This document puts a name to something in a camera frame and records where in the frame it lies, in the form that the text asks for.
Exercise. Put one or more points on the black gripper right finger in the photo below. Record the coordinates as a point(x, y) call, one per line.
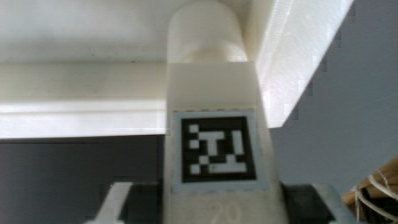
point(315, 206)

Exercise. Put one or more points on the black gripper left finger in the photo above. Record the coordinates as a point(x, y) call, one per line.
point(130, 206)

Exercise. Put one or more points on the white leg with tag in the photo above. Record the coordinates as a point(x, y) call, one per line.
point(222, 189)

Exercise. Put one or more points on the white square tabletop part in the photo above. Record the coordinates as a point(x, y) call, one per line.
point(87, 50)

